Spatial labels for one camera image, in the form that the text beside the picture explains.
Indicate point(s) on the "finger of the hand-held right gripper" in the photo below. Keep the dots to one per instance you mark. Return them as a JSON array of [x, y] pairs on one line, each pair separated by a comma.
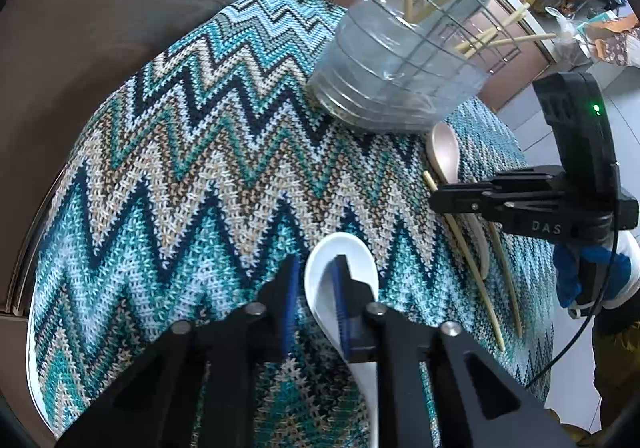
[[465, 198]]

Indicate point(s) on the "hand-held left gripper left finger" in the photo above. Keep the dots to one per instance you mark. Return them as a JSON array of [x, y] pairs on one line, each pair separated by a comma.
[[290, 313]]

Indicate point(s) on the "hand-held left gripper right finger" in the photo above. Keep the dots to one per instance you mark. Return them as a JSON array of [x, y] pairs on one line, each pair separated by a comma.
[[346, 318]]

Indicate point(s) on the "white ceramic spoon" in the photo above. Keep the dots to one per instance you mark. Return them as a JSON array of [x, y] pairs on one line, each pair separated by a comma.
[[320, 283]]

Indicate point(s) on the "pink spoon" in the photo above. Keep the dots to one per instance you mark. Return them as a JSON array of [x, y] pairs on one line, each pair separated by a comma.
[[442, 152]]

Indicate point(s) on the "clear plastic tub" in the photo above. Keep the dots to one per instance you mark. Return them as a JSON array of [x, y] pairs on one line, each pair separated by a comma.
[[380, 95]]

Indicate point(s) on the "person's right hand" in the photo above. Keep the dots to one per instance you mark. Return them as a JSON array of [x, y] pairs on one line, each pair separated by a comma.
[[567, 273]]

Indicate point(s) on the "clear plastic bag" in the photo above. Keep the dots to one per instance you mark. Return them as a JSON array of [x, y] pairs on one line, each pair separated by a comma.
[[570, 42]]

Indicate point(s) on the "floral patterned cloth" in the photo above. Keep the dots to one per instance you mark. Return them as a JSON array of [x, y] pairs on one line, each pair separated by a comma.
[[620, 45]]

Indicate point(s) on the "zigzag knitted cloth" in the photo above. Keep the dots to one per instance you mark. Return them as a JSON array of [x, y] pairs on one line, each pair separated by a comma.
[[200, 152]]

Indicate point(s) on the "person's olive trousers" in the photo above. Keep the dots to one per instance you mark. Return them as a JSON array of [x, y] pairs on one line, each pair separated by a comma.
[[617, 368]]

